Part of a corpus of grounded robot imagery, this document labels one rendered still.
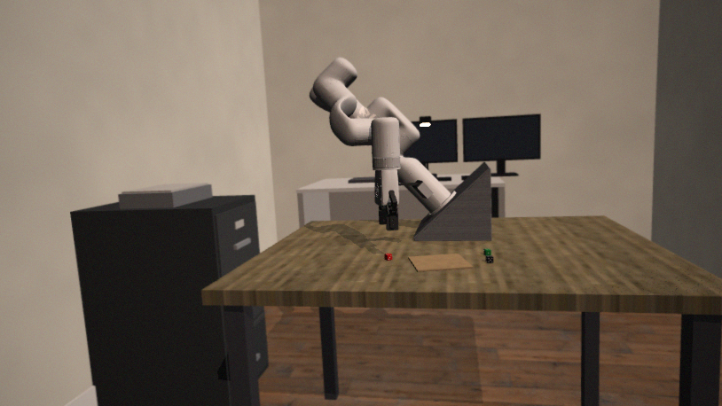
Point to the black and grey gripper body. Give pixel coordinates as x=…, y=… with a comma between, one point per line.
x=386, y=179

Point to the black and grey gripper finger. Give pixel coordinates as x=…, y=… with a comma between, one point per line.
x=382, y=215
x=392, y=213

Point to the tan square mat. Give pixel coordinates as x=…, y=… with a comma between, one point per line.
x=439, y=262

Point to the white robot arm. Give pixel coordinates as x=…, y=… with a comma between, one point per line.
x=391, y=135

